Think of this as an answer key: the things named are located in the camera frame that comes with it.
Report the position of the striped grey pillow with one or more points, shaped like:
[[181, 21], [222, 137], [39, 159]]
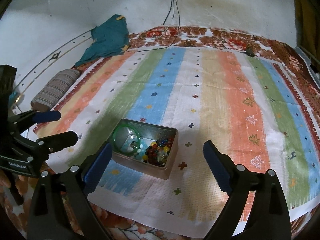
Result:
[[54, 90]]

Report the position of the green jade bangle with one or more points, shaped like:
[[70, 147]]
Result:
[[122, 137]]

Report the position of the clear plastic bin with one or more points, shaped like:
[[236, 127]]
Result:
[[308, 57]]

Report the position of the metal tin box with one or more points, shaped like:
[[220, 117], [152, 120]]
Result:
[[157, 150]]

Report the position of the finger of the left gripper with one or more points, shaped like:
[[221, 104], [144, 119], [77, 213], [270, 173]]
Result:
[[27, 119], [57, 142]]

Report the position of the small black device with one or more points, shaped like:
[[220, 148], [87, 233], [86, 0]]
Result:
[[249, 52]]

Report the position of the teal cloth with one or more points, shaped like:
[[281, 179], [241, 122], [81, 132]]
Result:
[[109, 39]]

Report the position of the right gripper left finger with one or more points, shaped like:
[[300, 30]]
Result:
[[47, 215]]

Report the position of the person's left hand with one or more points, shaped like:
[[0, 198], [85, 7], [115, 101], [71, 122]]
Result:
[[15, 184]]

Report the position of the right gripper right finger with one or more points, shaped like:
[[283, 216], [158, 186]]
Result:
[[269, 216]]

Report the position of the clear glass bead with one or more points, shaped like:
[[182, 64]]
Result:
[[134, 144]]

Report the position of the striped colourful bed sheet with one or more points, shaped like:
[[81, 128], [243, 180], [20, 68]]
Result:
[[190, 129]]

